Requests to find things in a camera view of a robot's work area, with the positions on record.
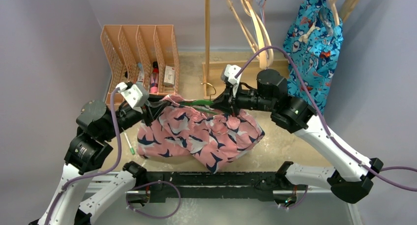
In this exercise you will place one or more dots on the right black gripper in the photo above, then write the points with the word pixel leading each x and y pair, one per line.
pixel 226 102

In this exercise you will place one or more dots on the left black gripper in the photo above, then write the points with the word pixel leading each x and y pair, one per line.
pixel 152 108

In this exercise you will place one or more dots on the green plastic hanger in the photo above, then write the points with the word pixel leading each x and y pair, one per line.
pixel 202 102

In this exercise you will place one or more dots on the pink shark print shorts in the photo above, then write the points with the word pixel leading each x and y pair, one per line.
pixel 214 139

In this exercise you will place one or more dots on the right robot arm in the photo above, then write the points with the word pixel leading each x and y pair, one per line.
pixel 350 174

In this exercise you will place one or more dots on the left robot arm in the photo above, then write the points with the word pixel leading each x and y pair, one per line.
pixel 97 125

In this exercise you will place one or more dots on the blue shark print shorts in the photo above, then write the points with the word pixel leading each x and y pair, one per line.
pixel 313 42

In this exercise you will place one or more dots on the wooden clothes rack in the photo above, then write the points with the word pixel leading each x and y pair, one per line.
pixel 341 10

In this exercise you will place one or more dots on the pink bottle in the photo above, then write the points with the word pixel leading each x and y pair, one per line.
pixel 154 78

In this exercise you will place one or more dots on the white tube in organizer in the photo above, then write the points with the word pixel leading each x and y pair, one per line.
pixel 141 73

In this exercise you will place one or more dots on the small white box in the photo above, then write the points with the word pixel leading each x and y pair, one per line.
pixel 169 76

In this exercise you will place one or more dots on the green white marker pen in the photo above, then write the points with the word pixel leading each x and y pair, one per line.
pixel 131 148

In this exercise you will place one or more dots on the orange plastic file organizer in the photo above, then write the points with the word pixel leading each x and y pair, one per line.
pixel 126 45

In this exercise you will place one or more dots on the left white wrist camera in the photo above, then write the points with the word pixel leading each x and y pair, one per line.
pixel 134 94

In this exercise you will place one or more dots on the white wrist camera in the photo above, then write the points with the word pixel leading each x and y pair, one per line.
pixel 232 75
pixel 134 94

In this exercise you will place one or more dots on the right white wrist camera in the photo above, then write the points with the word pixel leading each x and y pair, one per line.
pixel 232 75

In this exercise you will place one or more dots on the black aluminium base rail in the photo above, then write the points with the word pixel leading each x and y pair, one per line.
pixel 263 186

